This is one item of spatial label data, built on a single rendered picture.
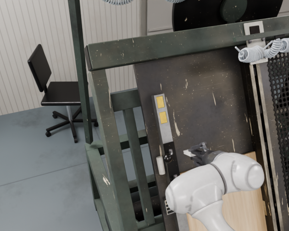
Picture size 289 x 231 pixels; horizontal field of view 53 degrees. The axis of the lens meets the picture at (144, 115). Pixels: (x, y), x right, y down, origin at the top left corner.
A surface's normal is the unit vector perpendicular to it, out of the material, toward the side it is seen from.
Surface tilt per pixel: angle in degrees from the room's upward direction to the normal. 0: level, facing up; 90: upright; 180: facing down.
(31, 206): 0
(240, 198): 57
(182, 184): 16
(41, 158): 0
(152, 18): 90
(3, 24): 90
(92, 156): 0
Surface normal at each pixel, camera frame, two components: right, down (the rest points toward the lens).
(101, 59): 0.30, 0.04
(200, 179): 0.04, -0.57
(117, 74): 0.37, 0.56
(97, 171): 0.00, -0.80
